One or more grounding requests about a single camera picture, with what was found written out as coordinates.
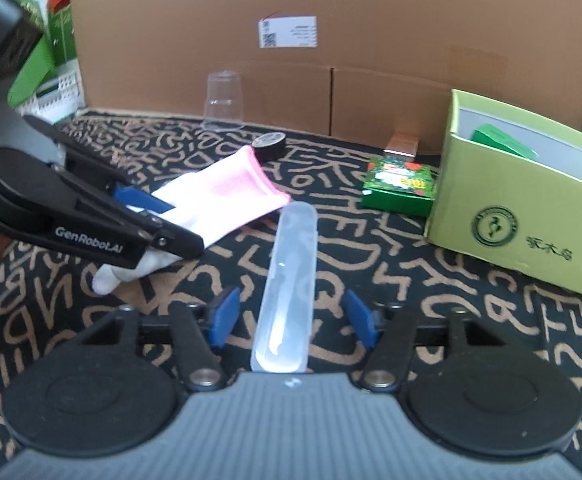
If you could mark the white plastic basket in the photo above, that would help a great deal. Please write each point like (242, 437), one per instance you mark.
(58, 92)

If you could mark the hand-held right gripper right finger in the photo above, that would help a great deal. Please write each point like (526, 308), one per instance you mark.
(361, 317)

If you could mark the black tape roll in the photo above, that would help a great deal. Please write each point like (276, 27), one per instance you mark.
(269, 146)

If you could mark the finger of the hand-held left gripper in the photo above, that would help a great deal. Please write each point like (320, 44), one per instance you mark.
(176, 242)
(141, 199)

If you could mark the pink white sock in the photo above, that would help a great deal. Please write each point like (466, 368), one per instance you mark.
(231, 185)

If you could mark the large cardboard box with label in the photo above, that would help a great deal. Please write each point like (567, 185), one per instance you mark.
(371, 20)

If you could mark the green carton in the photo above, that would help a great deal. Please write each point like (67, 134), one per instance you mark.
(62, 35)

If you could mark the green printed small box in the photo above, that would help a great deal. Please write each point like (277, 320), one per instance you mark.
(398, 185)

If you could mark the clear plastic cup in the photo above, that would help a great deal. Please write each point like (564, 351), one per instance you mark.
(223, 100)

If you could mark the green packet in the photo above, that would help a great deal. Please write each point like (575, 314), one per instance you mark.
(503, 141)

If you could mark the small brown box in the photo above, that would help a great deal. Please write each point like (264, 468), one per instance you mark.
(402, 144)

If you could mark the light green storage box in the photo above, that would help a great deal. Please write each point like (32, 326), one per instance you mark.
(511, 210)

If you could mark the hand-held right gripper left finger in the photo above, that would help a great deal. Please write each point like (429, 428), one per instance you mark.
(223, 317)

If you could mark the black mat with tan letters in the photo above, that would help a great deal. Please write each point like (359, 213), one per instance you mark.
(396, 260)

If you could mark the clear plastic oblong case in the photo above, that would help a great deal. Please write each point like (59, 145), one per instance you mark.
(288, 280)

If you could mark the bright green bag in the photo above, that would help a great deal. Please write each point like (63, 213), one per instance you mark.
(33, 70)

